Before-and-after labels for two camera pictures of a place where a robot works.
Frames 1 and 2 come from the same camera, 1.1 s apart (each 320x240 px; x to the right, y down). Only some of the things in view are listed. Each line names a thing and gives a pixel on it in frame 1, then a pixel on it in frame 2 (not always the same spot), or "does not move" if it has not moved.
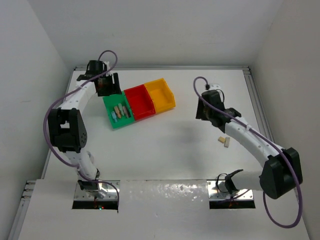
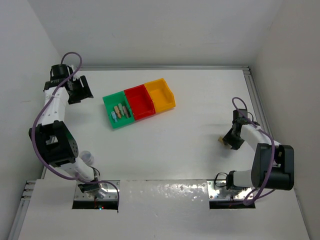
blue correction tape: (114, 116) does not move
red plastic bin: (140, 102) does not move
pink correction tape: (125, 112) does not move
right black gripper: (200, 114) -> (235, 145)
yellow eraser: (221, 139) does not move
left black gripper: (113, 89) -> (84, 93)
